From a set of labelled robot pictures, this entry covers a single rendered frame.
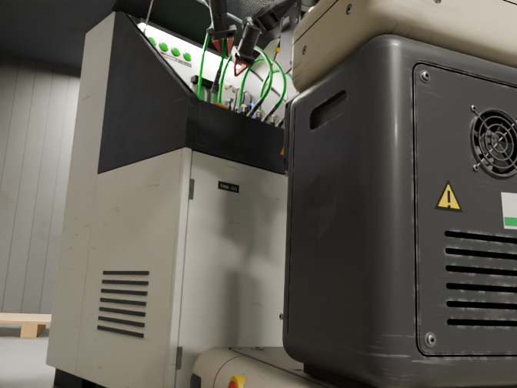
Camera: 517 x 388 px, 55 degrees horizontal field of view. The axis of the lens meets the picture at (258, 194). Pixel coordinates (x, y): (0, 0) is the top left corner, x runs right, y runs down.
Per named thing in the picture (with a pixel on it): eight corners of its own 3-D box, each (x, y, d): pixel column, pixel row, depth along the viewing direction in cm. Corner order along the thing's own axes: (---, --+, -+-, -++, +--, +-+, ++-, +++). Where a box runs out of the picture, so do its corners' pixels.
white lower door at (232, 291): (175, 396, 133) (193, 149, 146) (170, 394, 134) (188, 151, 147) (329, 376, 176) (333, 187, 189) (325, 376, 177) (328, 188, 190)
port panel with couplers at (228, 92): (222, 137, 221) (226, 72, 227) (218, 138, 224) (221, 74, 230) (244, 144, 230) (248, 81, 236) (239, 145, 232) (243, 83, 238)
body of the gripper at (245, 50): (247, 54, 193) (253, 35, 190) (254, 64, 186) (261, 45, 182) (231, 49, 190) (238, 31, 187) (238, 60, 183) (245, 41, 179)
